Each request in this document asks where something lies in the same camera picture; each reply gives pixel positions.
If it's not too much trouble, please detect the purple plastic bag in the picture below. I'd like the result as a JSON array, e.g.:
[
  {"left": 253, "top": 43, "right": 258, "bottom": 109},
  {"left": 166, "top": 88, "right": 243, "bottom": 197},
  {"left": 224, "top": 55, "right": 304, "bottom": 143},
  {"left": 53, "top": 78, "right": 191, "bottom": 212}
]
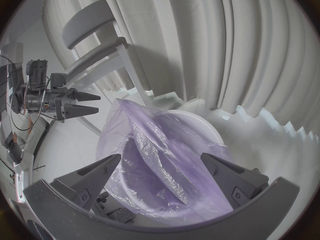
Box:
[{"left": 95, "top": 98, "right": 234, "bottom": 221}]

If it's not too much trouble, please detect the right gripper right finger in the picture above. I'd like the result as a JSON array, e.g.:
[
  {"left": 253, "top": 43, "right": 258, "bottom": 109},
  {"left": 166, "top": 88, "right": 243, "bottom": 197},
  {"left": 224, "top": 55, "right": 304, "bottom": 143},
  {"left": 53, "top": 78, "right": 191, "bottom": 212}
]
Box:
[{"left": 200, "top": 152, "right": 270, "bottom": 211}]

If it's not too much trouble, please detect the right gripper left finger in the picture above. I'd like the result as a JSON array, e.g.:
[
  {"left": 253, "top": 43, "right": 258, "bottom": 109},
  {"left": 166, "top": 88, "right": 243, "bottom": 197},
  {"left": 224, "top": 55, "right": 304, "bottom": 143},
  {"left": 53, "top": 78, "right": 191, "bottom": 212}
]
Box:
[{"left": 51, "top": 153, "right": 123, "bottom": 211}]

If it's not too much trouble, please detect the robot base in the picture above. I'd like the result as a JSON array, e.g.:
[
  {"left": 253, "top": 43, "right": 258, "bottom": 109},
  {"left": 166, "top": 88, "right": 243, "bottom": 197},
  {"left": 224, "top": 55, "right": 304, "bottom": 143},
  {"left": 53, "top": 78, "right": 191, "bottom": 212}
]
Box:
[{"left": 0, "top": 42, "right": 137, "bottom": 240}]

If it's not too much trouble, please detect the black cable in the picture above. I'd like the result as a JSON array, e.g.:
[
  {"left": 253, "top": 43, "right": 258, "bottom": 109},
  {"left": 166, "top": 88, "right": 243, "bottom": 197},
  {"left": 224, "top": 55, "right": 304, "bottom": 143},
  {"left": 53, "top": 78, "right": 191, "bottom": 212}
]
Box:
[{"left": 9, "top": 108, "right": 35, "bottom": 132}]

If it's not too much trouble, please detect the grey chair white frame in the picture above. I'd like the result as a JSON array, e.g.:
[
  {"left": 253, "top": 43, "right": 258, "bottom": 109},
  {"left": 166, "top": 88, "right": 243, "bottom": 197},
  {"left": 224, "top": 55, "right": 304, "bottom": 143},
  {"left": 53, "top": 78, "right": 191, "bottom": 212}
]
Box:
[{"left": 62, "top": 0, "right": 157, "bottom": 98}]

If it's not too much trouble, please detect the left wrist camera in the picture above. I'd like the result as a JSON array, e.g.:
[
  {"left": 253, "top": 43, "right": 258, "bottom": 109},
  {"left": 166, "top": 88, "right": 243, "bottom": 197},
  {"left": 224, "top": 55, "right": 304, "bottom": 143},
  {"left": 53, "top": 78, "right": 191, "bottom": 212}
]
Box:
[{"left": 49, "top": 73, "right": 68, "bottom": 92}]

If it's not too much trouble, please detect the white trash bin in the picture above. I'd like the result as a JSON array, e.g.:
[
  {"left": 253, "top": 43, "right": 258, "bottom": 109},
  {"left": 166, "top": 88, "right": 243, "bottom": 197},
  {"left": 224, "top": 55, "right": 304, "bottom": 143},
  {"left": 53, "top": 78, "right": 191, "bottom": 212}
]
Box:
[{"left": 119, "top": 110, "right": 225, "bottom": 219}]

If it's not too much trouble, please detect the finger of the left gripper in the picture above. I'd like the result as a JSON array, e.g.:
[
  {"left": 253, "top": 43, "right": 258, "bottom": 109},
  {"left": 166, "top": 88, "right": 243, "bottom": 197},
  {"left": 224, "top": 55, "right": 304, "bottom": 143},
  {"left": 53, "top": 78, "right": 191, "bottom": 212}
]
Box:
[
  {"left": 74, "top": 90, "right": 102, "bottom": 102},
  {"left": 62, "top": 103, "right": 100, "bottom": 121}
]

